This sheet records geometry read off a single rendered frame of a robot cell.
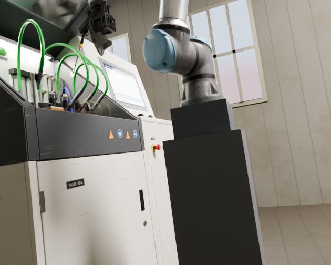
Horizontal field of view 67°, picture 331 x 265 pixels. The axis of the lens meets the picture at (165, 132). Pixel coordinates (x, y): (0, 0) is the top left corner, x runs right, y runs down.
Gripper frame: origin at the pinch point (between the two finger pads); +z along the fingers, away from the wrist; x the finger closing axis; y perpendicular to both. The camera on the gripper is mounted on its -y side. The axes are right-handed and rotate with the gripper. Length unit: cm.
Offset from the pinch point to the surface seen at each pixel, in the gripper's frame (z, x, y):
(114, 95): 3, 52, -29
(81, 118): 27.8, -11.6, -3.0
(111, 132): 33.0, 5.7, -2.9
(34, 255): 68, -35, -4
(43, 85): -3, 21, -57
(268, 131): 36, 228, 56
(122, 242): 79, 5, -3
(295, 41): -60, 230, 99
